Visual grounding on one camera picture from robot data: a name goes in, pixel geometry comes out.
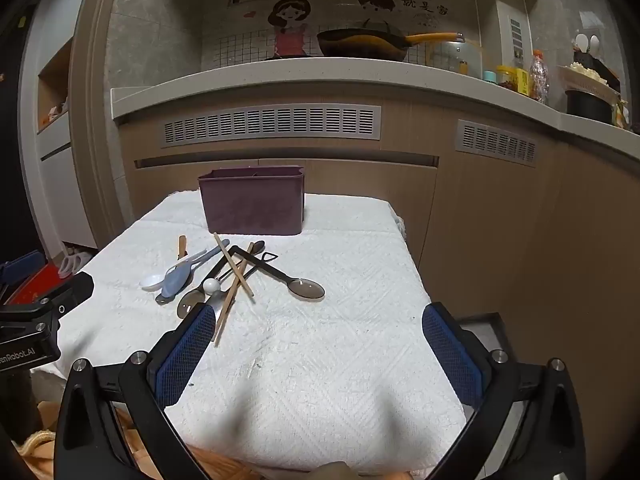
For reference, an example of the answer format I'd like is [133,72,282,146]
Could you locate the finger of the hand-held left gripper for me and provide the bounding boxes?
[0,251,45,286]
[36,272,96,315]

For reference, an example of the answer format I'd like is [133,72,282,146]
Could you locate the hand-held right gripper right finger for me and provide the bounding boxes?
[421,301,587,480]

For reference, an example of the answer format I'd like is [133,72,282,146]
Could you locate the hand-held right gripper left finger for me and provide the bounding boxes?
[54,302,221,480]

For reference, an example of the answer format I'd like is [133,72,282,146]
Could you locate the wooden chopstick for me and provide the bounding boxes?
[214,243,256,347]
[213,232,255,298]

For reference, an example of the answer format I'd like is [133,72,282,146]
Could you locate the metal spoon white ball end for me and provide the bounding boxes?
[202,241,267,295]

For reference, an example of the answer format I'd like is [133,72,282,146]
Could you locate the white plastic spoon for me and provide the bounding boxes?
[141,249,208,291]

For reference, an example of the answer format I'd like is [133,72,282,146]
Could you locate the blue grey spoon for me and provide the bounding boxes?
[161,240,231,297]

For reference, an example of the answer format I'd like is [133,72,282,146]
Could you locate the shovel shaped metal spoon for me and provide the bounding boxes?
[155,251,279,307]

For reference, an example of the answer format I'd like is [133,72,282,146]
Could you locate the black handled metal spoon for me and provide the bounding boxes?
[231,246,326,302]

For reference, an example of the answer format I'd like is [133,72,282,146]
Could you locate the purple plastic utensil holder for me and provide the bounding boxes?
[198,165,306,236]

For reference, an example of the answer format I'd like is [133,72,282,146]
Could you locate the black holder white utensils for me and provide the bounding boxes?
[572,32,608,73]

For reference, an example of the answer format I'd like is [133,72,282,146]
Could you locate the red floor mat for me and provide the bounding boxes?
[0,265,76,306]

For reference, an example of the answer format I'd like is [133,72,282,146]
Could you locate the white shelf cabinet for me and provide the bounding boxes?
[20,0,101,251]

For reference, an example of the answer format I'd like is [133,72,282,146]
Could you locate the white towel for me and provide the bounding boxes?
[30,189,468,476]

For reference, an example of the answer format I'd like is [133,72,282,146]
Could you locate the wooden kitchen cabinet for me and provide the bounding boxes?
[120,95,640,321]

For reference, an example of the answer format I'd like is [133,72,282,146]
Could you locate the small grey vent grille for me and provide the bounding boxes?
[455,120,540,167]

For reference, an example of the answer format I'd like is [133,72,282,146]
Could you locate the large grey vent grille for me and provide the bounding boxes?
[161,105,382,149]

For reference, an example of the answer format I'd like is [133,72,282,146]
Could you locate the yellow bottle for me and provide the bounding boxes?
[512,50,530,97]

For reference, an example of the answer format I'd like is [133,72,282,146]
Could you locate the black pot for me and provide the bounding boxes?
[566,90,615,126]

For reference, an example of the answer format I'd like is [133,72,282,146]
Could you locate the plastic bottle orange cap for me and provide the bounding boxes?
[529,50,551,103]

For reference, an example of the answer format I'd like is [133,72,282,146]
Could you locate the beige kitchen countertop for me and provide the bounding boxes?
[111,57,640,148]

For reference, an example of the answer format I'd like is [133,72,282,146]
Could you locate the cartoon wall sticker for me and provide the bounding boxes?
[202,0,481,68]

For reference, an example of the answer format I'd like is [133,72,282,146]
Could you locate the black wok orange handle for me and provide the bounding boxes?
[316,28,466,59]

